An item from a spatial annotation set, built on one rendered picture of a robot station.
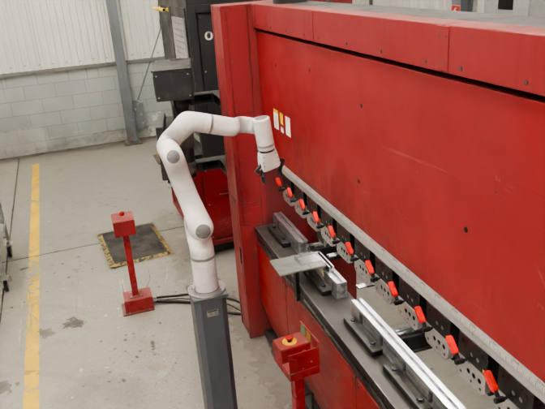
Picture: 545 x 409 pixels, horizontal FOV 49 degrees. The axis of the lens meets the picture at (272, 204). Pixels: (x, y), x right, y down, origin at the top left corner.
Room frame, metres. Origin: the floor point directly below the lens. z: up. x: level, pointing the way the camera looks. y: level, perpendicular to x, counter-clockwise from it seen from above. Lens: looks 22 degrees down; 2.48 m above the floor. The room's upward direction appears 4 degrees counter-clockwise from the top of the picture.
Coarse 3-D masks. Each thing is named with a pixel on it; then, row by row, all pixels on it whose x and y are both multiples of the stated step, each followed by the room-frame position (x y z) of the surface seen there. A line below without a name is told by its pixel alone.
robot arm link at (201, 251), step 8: (184, 224) 2.68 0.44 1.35; (192, 240) 2.64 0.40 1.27; (200, 240) 2.64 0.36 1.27; (208, 240) 2.65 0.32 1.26; (192, 248) 2.61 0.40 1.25; (200, 248) 2.59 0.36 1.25; (208, 248) 2.60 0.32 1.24; (192, 256) 2.60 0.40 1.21; (200, 256) 2.58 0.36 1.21; (208, 256) 2.59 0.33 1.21
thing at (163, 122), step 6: (162, 114) 4.04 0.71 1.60; (162, 120) 3.87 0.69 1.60; (168, 120) 3.98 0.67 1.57; (156, 126) 3.72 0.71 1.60; (162, 126) 3.71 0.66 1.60; (168, 126) 3.81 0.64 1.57; (156, 132) 3.69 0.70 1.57; (162, 132) 3.69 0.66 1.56; (162, 162) 3.68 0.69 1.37; (162, 168) 3.68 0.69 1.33; (162, 174) 3.68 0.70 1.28
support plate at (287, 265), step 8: (288, 256) 2.94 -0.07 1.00; (296, 256) 2.93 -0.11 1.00; (272, 264) 2.87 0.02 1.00; (280, 264) 2.86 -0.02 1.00; (288, 264) 2.85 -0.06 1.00; (296, 264) 2.85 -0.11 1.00; (312, 264) 2.83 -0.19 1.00; (320, 264) 2.83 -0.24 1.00; (280, 272) 2.77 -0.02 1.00; (288, 272) 2.76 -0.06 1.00; (296, 272) 2.77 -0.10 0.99
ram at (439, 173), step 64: (320, 64) 2.73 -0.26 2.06; (384, 64) 2.15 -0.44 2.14; (320, 128) 2.76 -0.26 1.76; (384, 128) 2.15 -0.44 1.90; (448, 128) 1.76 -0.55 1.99; (512, 128) 1.49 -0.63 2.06; (320, 192) 2.79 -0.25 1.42; (384, 192) 2.15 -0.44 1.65; (448, 192) 1.74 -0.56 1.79; (512, 192) 1.47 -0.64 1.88; (448, 256) 1.73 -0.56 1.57; (512, 256) 1.45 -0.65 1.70; (512, 320) 1.42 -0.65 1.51
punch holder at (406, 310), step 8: (400, 280) 2.02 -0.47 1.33; (400, 288) 2.02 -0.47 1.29; (408, 288) 1.96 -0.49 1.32; (400, 296) 2.02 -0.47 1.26; (408, 296) 1.96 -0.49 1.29; (416, 296) 1.91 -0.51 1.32; (400, 304) 2.01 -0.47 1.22; (408, 304) 1.96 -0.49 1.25; (416, 304) 1.90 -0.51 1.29; (424, 304) 1.89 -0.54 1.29; (400, 312) 2.01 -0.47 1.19; (408, 312) 1.95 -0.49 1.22; (424, 312) 1.90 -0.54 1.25; (408, 320) 1.95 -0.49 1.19; (416, 320) 1.89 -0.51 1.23; (416, 328) 1.89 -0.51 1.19
